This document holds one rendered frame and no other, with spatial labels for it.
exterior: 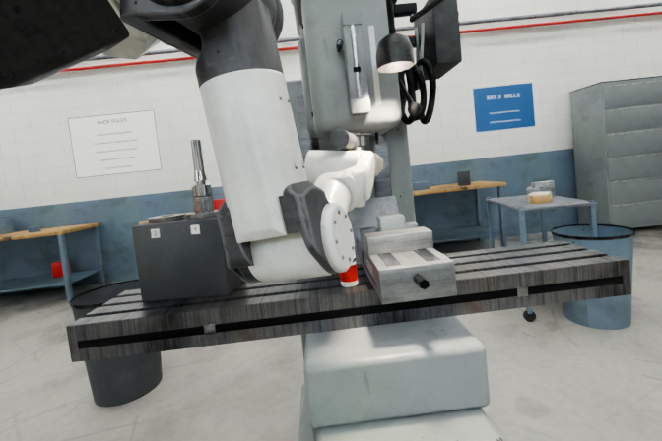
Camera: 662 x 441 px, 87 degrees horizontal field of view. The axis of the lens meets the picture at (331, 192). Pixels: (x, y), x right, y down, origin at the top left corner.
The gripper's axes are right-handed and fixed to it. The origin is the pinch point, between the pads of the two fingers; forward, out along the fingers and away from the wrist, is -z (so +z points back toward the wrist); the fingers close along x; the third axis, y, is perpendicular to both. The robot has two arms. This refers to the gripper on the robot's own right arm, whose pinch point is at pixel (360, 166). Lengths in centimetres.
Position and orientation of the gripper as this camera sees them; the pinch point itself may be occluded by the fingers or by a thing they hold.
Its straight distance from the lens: 86.7
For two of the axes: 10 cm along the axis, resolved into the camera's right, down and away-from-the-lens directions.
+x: -9.7, 0.9, 2.3
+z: -2.2, 0.9, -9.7
